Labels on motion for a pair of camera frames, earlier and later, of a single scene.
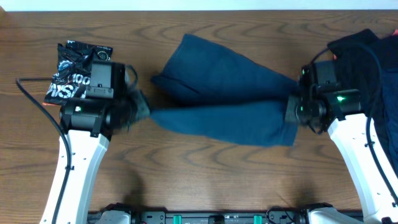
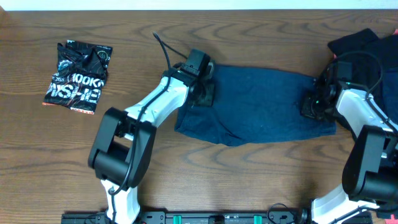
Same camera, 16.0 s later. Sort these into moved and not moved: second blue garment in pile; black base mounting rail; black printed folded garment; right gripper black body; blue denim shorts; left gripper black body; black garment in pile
Moved: left gripper black body; right gripper black body; blue denim shorts
Not moved: black garment in pile; black printed folded garment; second blue garment in pile; black base mounting rail
